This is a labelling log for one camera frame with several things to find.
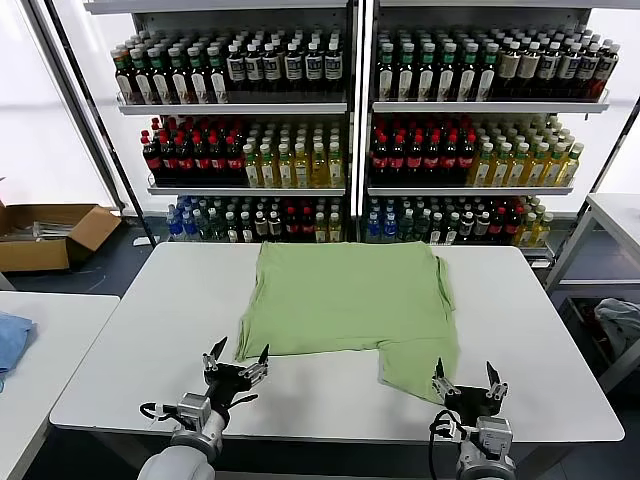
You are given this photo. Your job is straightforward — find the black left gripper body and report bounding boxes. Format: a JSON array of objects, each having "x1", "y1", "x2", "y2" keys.
[{"x1": 203, "y1": 363, "x2": 261, "y2": 417}]

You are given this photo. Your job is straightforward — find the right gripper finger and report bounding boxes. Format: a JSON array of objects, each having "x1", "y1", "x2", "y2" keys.
[
  {"x1": 485, "y1": 360, "x2": 510, "y2": 400},
  {"x1": 431, "y1": 356, "x2": 459, "y2": 402}
]

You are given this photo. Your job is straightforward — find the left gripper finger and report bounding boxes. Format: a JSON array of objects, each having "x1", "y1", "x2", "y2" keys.
[
  {"x1": 237, "y1": 343, "x2": 271, "y2": 384},
  {"x1": 201, "y1": 336, "x2": 228, "y2": 374}
]

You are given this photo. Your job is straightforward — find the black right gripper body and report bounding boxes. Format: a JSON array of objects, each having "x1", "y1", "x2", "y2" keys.
[{"x1": 446, "y1": 384, "x2": 502, "y2": 420}]

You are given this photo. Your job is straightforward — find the light green polo shirt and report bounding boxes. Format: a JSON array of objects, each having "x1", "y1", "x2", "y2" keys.
[{"x1": 234, "y1": 240, "x2": 461, "y2": 405}]

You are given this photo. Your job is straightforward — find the grey white clothes pile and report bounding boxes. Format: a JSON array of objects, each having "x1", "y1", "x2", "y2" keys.
[{"x1": 592, "y1": 297, "x2": 640, "y2": 374}]

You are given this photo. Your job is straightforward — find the silver right wrist module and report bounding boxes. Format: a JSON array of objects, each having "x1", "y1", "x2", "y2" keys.
[{"x1": 474, "y1": 416, "x2": 515, "y2": 451}]

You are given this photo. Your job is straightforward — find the silver wrist module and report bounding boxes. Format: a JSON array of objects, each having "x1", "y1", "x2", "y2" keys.
[
  {"x1": 177, "y1": 392, "x2": 214, "y2": 429},
  {"x1": 474, "y1": 416, "x2": 515, "y2": 451}
]

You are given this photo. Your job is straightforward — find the silver left wrist module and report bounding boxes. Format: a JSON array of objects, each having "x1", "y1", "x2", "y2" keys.
[{"x1": 177, "y1": 392, "x2": 214, "y2": 429}]

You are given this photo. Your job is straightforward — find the blue folded cloth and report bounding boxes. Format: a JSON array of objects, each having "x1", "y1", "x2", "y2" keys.
[{"x1": 0, "y1": 309, "x2": 39, "y2": 392}]

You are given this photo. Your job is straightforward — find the open cardboard box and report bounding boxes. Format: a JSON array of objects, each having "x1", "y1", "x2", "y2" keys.
[{"x1": 0, "y1": 202, "x2": 124, "y2": 274}]

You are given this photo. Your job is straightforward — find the clear wrapped items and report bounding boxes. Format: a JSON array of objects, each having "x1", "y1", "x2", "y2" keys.
[{"x1": 0, "y1": 218, "x2": 76, "y2": 244}]

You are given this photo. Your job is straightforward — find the white framed side table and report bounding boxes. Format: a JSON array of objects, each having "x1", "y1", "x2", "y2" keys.
[{"x1": 542, "y1": 192, "x2": 640, "y2": 396}]

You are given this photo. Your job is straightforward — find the white vertical light strip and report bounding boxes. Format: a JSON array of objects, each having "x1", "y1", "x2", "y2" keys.
[{"x1": 349, "y1": 0, "x2": 375, "y2": 219}]

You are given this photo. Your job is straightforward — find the grey shelf unit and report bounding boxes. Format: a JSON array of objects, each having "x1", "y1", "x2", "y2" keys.
[
  {"x1": 82, "y1": 0, "x2": 359, "y2": 246},
  {"x1": 364, "y1": 0, "x2": 614, "y2": 264}
]

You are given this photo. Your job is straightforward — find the black slanted metal pole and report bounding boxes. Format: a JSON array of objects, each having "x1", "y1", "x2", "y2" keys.
[
  {"x1": 572, "y1": 94, "x2": 640, "y2": 224},
  {"x1": 44, "y1": 0, "x2": 156, "y2": 247}
]

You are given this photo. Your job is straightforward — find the dark tea bottle green cap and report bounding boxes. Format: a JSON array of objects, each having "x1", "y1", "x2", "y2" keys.
[
  {"x1": 205, "y1": 45, "x2": 229, "y2": 105},
  {"x1": 418, "y1": 42, "x2": 440, "y2": 103},
  {"x1": 113, "y1": 47, "x2": 136, "y2": 105},
  {"x1": 458, "y1": 42, "x2": 481, "y2": 103},
  {"x1": 187, "y1": 45, "x2": 209, "y2": 105},
  {"x1": 375, "y1": 42, "x2": 398, "y2": 103},
  {"x1": 130, "y1": 47, "x2": 154, "y2": 105},
  {"x1": 168, "y1": 46, "x2": 191, "y2": 105},
  {"x1": 397, "y1": 42, "x2": 419, "y2": 103},
  {"x1": 477, "y1": 42, "x2": 501, "y2": 101},
  {"x1": 149, "y1": 47, "x2": 172, "y2": 105},
  {"x1": 438, "y1": 42, "x2": 461, "y2": 103}
]

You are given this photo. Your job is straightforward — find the dark bottle blue white label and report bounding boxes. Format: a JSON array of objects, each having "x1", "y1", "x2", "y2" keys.
[
  {"x1": 304, "y1": 42, "x2": 325, "y2": 94},
  {"x1": 576, "y1": 43, "x2": 603, "y2": 99},
  {"x1": 244, "y1": 43, "x2": 265, "y2": 94},
  {"x1": 262, "y1": 42, "x2": 282, "y2": 94},
  {"x1": 323, "y1": 41, "x2": 345, "y2": 94},
  {"x1": 284, "y1": 42, "x2": 305, "y2": 94},
  {"x1": 226, "y1": 43, "x2": 247, "y2": 94},
  {"x1": 557, "y1": 42, "x2": 584, "y2": 99},
  {"x1": 538, "y1": 42, "x2": 564, "y2": 99},
  {"x1": 593, "y1": 43, "x2": 622, "y2": 99}
]

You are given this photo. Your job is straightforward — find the dark bottle beige label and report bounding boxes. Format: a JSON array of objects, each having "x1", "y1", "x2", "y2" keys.
[
  {"x1": 518, "y1": 42, "x2": 544, "y2": 99},
  {"x1": 497, "y1": 42, "x2": 524, "y2": 99}
]

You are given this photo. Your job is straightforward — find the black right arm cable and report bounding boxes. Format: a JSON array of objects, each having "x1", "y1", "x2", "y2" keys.
[{"x1": 427, "y1": 409, "x2": 467, "y2": 480}]

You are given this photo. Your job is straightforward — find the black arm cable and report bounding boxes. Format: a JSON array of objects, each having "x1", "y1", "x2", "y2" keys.
[
  {"x1": 138, "y1": 401, "x2": 177, "y2": 422},
  {"x1": 427, "y1": 409, "x2": 467, "y2": 480}
]

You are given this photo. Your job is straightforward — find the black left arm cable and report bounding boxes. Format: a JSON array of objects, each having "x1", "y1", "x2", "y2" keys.
[{"x1": 138, "y1": 401, "x2": 177, "y2": 422}]

